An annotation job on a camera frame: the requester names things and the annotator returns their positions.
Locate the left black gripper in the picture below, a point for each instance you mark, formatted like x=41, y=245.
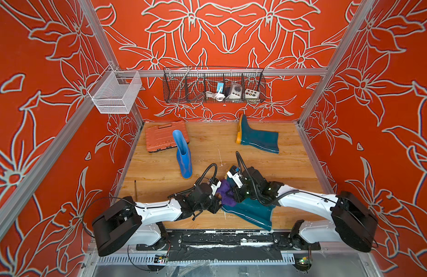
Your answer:
x=216, y=206

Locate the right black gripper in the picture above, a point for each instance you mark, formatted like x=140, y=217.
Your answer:
x=236, y=191

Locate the teal boot with yellow sole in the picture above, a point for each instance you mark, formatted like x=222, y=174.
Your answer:
x=253, y=212

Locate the purple cloth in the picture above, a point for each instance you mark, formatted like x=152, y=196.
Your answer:
x=225, y=194

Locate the bright blue rubber boot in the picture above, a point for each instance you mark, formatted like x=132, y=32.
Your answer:
x=183, y=154

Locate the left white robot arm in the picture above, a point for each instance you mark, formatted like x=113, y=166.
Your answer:
x=131, y=223

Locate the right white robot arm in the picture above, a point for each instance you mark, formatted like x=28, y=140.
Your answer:
x=343, y=218

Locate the orange plastic tool case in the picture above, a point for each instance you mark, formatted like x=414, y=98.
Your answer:
x=160, y=137

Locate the white cube with dots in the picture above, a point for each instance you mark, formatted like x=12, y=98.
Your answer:
x=252, y=96

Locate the white grey device in basket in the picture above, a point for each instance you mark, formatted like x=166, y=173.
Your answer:
x=235, y=92

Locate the blue white small box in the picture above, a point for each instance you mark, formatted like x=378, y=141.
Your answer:
x=220, y=87

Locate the black wire wall basket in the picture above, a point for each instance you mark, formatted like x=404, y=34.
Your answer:
x=198, y=84

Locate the white mesh wall basket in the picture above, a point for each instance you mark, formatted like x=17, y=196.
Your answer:
x=112, y=97

